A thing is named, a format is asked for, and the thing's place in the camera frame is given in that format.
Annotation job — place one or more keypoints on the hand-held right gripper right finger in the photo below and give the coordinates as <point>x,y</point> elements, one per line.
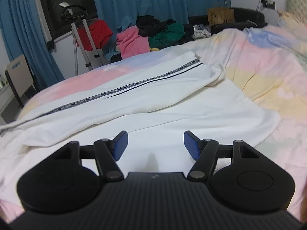
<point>191,146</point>

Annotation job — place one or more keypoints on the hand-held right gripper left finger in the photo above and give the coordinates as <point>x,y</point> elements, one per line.
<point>120,146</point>

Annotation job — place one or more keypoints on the white pants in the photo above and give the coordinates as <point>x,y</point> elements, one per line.
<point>168,100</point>

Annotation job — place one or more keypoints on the blue-grey garment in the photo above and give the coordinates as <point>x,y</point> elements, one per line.
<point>111,55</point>

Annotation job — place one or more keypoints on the pink garment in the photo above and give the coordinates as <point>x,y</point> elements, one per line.
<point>132,42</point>

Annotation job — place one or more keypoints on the pastel tie-dye blanket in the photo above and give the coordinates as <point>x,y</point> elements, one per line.
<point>263,64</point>

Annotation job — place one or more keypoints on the dark garment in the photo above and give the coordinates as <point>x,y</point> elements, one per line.
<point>189,33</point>

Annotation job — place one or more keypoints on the green garment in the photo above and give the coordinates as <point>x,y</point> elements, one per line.
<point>168,34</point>

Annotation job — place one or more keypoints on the red garment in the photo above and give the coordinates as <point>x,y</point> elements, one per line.
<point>98,33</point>

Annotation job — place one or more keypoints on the white patterned garment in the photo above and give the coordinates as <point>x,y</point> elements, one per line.
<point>201,31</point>

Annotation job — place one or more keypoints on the garment steamer stand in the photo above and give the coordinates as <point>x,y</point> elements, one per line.
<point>79,36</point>

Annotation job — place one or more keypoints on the white black chair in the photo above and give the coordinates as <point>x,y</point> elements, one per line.
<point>20,76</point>

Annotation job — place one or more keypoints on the black garment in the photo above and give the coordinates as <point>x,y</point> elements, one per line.
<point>150,25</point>

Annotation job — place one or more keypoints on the brown paper bag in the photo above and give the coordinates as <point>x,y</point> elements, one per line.
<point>220,16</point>

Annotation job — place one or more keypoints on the black sofa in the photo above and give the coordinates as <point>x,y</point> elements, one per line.
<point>247,16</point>

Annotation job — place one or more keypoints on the blue curtain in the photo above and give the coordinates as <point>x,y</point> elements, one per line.
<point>21,40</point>
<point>156,0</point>

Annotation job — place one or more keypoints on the pastel pillow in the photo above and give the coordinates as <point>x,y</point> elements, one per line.
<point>290,18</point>

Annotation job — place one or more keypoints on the beige quilted headboard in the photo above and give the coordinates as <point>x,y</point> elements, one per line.
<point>297,2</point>

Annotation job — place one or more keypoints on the black window bracket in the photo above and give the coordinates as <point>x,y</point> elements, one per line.
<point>50,44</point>

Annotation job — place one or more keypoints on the wall socket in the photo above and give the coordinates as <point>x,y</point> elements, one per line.
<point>268,4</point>

